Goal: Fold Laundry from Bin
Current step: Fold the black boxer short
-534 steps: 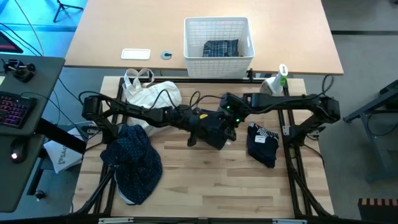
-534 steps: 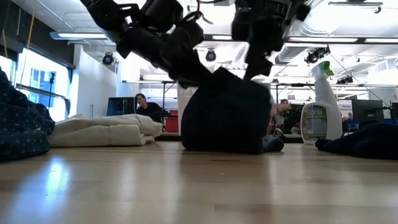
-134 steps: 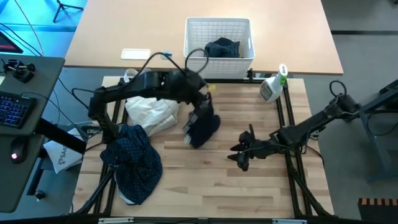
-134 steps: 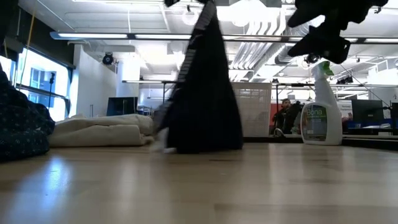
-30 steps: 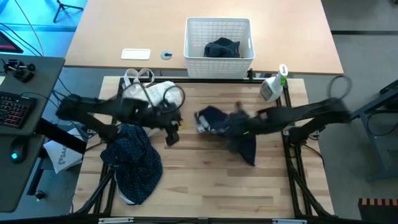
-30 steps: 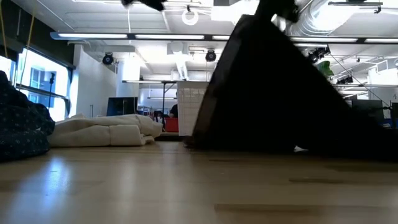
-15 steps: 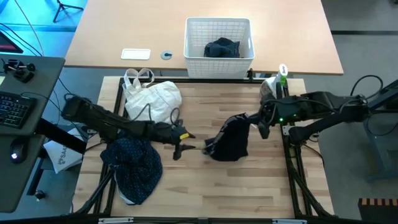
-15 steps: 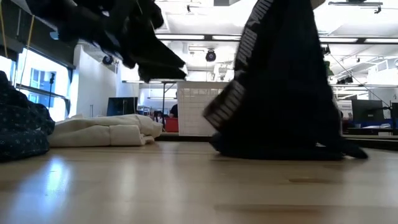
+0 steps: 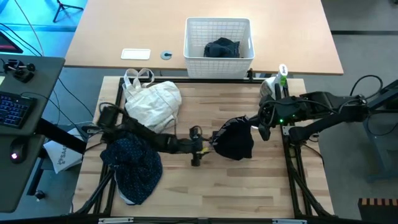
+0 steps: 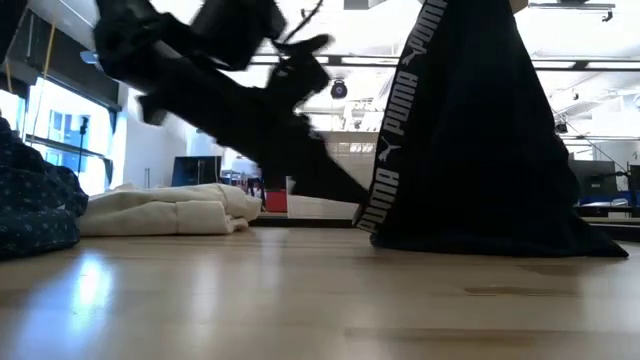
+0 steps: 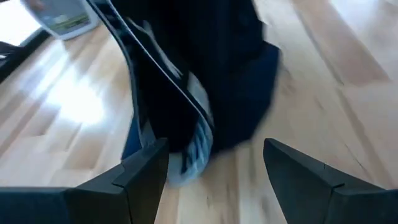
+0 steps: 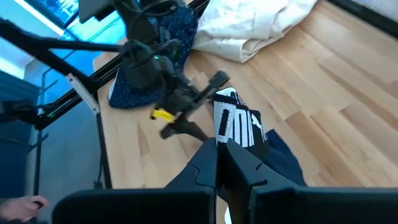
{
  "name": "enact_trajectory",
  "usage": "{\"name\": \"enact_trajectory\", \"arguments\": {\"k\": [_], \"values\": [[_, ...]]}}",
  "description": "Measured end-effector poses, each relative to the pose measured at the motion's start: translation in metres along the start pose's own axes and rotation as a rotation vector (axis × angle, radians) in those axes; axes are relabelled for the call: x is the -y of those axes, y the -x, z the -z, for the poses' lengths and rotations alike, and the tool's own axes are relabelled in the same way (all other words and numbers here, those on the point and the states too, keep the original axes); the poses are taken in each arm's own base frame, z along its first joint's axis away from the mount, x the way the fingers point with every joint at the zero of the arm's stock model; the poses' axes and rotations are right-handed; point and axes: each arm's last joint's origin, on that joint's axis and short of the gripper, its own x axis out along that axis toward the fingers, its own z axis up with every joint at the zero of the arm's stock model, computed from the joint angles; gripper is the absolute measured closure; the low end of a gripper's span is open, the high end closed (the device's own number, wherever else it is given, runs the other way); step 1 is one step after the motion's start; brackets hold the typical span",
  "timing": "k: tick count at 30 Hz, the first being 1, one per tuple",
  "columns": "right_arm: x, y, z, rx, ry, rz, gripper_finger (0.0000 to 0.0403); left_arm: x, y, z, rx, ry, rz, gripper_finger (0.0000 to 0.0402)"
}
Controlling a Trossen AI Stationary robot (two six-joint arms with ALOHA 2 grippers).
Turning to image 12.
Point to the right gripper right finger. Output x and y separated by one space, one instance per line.
311 207

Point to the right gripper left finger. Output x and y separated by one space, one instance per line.
140 207

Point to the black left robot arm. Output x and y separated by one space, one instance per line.
136 21

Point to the black aluminium frame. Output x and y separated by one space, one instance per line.
46 56

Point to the cream canvas tote bag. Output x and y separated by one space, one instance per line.
242 25

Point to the navy polka dot shirt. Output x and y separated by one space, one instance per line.
130 96

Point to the person's hand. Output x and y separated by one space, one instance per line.
18 207

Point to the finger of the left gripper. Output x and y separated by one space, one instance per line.
217 81
186 129

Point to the grey side desk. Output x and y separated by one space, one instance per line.
93 9

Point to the navy Puma shorts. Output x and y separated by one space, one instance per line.
236 121

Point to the small yellow tag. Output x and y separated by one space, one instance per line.
163 115

